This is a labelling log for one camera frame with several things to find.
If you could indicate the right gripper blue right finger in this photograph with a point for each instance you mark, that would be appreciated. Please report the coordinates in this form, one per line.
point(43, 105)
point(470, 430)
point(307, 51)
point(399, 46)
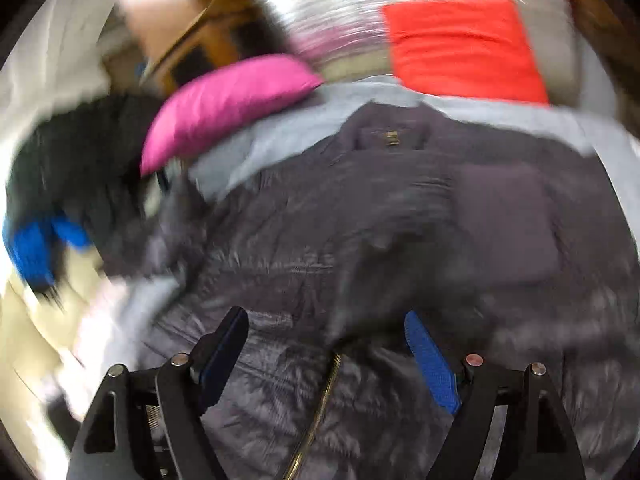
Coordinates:
point(537, 440)

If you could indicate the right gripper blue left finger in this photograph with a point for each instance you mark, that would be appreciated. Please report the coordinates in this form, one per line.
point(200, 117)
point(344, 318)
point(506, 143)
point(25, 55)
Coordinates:
point(140, 423)

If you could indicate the black puffer jacket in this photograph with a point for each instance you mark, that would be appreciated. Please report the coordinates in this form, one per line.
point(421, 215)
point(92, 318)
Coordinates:
point(512, 246)

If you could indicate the grey bed blanket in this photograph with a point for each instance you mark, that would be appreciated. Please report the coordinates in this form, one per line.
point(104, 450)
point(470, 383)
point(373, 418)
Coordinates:
point(300, 129)

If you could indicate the blue garment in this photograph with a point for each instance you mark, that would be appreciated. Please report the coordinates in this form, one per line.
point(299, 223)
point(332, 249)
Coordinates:
point(31, 247)

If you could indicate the dark green puffer jacket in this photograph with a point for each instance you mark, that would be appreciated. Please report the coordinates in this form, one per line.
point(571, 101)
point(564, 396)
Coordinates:
point(84, 164)

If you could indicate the magenta pillow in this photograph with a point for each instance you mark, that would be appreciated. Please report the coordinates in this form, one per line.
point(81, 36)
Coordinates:
point(210, 107)

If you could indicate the red pillow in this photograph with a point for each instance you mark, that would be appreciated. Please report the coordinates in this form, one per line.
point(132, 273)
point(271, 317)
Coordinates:
point(475, 49)

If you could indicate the brown wooden wardrobe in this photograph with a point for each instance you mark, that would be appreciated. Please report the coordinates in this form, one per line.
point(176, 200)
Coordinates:
point(182, 39)

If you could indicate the silver foil insulation mat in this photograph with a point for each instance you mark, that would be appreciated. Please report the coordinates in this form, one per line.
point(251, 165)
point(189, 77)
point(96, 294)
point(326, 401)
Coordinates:
point(346, 39)

